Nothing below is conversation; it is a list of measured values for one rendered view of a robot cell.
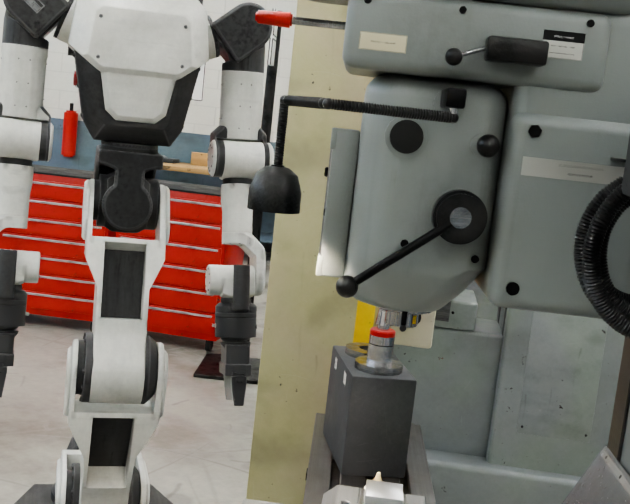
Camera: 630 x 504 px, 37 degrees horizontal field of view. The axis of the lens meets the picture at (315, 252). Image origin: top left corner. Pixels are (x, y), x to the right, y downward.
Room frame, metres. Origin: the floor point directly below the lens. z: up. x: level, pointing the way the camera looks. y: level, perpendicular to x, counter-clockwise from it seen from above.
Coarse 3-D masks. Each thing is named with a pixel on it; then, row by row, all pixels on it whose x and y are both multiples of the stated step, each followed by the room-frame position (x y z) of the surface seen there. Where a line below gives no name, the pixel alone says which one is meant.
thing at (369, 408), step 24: (336, 360) 1.80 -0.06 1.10; (360, 360) 1.71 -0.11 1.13; (336, 384) 1.78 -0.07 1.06; (360, 384) 1.65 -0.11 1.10; (384, 384) 1.65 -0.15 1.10; (408, 384) 1.66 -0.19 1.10; (336, 408) 1.75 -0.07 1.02; (360, 408) 1.65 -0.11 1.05; (384, 408) 1.65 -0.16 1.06; (408, 408) 1.66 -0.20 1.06; (336, 432) 1.72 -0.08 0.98; (360, 432) 1.65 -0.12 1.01; (384, 432) 1.66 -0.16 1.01; (408, 432) 1.66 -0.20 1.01; (336, 456) 1.70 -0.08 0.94; (360, 456) 1.65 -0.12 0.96; (384, 456) 1.66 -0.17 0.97
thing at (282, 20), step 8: (256, 16) 1.45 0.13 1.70; (264, 16) 1.45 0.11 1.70; (272, 16) 1.45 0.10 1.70; (280, 16) 1.45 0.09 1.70; (288, 16) 1.45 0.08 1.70; (272, 24) 1.45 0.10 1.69; (280, 24) 1.45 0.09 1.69; (288, 24) 1.45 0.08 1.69; (296, 24) 1.45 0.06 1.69; (304, 24) 1.45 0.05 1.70; (312, 24) 1.45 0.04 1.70; (320, 24) 1.45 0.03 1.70; (328, 24) 1.45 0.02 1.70; (336, 24) 1.45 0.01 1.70; (344, 24) 1.45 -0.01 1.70
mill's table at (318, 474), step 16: (320, 416) 1.97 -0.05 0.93; (320, 432) 1.87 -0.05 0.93; (416, 432) 1.93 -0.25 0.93; (320, 448) 1.77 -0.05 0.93; (416, 448) 1.83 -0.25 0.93; (320, 464) 1.69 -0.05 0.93; (336, 464) 1.76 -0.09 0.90; (416, 464) 1.74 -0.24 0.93; (320, 480) 1.61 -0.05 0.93; (336, 480) 1.68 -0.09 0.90; (352, 480) 1.63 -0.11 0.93; (384, 480) 1.64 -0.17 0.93; (400, 480) 1.71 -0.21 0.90; (416, 480) 1.66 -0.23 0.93; (304, 496) 1.53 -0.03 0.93; (320, 496) 1.54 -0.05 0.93; (432, 496) 1.59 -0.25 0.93
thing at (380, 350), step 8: (376, 336) 1.69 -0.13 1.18; (368, 344) 1.71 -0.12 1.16; (376, 344) 1.69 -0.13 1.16; (384, 344) 1.69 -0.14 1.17; (392, 344) 1.70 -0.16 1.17; (368, 352) 1.70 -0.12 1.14; (376, 352) 1.69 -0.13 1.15; (384, 352) 1.69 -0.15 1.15; (392, 352) 1.70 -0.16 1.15; (368, 360) 1.70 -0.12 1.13; (376, 360) 1.69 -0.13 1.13; (384, 360) 1.69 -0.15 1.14
